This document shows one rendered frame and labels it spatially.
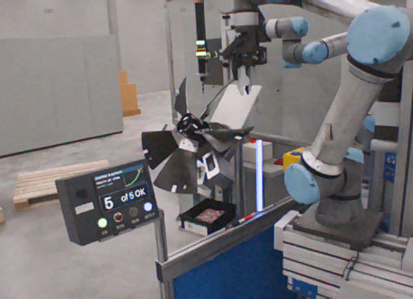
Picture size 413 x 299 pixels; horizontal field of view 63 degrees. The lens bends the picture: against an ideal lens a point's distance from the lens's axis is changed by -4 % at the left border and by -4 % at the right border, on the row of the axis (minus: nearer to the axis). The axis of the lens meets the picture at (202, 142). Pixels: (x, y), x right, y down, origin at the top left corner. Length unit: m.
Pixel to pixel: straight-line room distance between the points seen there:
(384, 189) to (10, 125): 6.33
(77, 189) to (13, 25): 12.90
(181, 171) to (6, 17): 12.42
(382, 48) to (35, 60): 6.53
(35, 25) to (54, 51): 6.93
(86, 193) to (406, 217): 0.98
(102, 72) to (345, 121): 6.75
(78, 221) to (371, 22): 0.85
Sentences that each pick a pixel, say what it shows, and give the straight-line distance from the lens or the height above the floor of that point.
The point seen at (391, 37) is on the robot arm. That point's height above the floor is 1.57.
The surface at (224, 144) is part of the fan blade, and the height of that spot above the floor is 1.17.
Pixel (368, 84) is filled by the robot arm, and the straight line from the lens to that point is 0.84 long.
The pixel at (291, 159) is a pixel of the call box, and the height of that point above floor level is 1.05.
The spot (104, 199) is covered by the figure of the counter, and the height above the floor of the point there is 1.18.
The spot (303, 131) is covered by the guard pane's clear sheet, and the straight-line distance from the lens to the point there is 2.24.
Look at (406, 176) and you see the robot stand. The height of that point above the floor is 1.16.
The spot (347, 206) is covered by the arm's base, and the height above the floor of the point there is 1.11.
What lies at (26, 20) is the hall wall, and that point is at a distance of 13.92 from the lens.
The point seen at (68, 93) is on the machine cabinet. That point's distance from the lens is 7.15.
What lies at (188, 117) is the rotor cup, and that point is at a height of 1.25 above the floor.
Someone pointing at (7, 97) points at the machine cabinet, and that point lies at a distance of 6.88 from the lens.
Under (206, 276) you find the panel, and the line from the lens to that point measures 1.48.
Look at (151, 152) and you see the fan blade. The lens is 1.97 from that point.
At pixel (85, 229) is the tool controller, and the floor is 1.11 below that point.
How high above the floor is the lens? 1.56
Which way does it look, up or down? 14 degrees down
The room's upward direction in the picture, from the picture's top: 3 degrees counter-clockwise
